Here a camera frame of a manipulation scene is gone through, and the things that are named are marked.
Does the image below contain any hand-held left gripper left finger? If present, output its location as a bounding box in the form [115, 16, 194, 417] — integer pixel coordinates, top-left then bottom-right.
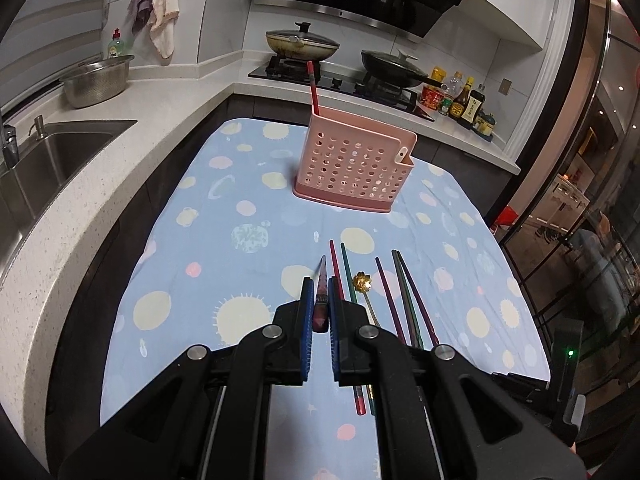
[57, 276, 316, 480]

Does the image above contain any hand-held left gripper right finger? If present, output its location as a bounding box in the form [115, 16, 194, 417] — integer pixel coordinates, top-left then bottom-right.
[328, 280, 586, 480]

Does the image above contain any maroon patterned chopstick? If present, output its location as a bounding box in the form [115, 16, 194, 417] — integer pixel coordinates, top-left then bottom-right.
[313, 255, 329, 335]

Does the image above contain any gold flower spoon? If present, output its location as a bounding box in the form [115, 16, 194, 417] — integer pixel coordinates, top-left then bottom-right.
[351, 272, 379, 327]

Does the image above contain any red chopstick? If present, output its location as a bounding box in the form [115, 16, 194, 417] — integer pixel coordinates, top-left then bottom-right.
[306, 61, 321, 115]
[328, 240, 364, 416]

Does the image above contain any purple chopstick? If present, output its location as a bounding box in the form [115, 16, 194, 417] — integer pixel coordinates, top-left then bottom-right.
[374, 257, 407, 345]

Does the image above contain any green chopstick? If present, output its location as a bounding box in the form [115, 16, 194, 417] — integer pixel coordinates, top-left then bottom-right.
[391, 249, 417, 347]
[340, 242, 376, 416]

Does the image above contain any dark grey chopstick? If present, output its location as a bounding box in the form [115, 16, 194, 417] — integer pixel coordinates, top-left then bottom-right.
[394, 250, 426, 349]

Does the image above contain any brown patterned chopstick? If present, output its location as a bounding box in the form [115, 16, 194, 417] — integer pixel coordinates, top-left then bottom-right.
[397, 250, 440, 347]

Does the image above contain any pink perforated utensil holder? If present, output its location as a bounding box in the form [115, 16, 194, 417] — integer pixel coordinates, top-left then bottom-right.
[292, 105, 418, 215]

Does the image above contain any blue dotted tablecloth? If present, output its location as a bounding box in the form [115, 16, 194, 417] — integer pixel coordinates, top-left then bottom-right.
[100, 117, 552, 480]

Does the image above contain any glass sliding door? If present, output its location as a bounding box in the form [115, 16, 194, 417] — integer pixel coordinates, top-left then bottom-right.
[492, 0, 640, 441]

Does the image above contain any black gas stove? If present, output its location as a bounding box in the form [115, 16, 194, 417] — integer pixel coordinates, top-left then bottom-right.
[247, 55, 436, 122]

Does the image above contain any condiment jar set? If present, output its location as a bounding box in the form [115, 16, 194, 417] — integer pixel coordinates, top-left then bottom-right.
[474, 111, 497, 142]

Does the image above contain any red instant noodle cup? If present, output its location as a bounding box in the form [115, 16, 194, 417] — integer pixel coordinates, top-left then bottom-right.
[421, 85, 449, 109]

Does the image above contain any dark sauce bottle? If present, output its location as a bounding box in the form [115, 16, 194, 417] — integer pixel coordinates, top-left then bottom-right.
[462, 90, 487, 129]

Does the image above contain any yellow label sauce bottle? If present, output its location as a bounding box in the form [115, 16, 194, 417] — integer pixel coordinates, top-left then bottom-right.
[449, 77, 477, 121]

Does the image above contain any black wok with lid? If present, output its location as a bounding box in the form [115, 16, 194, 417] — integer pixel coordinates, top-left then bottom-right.
[360, 48, 447, 89]

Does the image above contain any beige wok with glass lid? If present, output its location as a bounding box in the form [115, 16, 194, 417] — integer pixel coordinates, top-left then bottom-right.
[265, 22, 342, 62]

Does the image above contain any stainless steel sink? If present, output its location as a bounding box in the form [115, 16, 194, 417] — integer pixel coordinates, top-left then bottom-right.
[0, 119, 138, 222]

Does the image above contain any stainless steel bowl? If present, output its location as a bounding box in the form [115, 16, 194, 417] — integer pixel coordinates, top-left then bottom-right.
[59, 54, 136, 109]

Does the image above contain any green dish soap bottle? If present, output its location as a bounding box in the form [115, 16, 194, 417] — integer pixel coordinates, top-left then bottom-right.
[102, 28, 129, 62]

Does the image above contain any cream towel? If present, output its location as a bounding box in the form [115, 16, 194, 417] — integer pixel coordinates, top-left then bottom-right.
[149, 0, 181, 60]

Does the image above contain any chrome faucet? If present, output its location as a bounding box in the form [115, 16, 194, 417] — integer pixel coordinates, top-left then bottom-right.
[0, 124, 22, 171]

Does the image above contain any purple cloth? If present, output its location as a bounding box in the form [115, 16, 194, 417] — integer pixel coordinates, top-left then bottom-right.
[130, 0, 162, 39]

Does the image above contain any white window blind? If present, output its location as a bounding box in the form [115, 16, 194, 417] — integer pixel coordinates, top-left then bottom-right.
[0, 0, 117, 106]

